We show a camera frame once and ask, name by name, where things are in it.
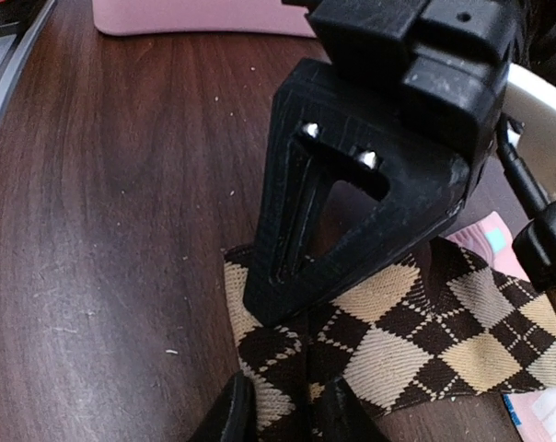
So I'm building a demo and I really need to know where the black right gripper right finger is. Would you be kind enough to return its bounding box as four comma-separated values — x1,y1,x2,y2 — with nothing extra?
314,379,388,442

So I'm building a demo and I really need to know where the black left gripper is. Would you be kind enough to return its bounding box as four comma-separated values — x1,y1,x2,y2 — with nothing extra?
282,0,556,204

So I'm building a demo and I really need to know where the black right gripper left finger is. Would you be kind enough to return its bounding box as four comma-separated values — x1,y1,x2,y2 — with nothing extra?
192,371,258,442

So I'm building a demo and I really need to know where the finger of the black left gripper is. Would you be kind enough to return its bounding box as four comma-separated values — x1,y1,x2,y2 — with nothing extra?
244,59,469,325

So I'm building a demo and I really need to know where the brown beige argyle sock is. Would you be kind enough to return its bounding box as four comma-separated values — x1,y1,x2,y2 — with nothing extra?
225,238,556,441

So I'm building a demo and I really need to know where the pink plastic organizer tray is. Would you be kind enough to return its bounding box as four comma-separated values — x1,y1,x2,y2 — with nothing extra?
92,0,314,38

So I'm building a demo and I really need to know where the pink sock with teal patches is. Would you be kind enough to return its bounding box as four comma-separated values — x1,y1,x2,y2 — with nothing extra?
446,210,556,442

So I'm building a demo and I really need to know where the aluminium front rail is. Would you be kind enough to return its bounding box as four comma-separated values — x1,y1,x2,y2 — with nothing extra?
0,0,56,121

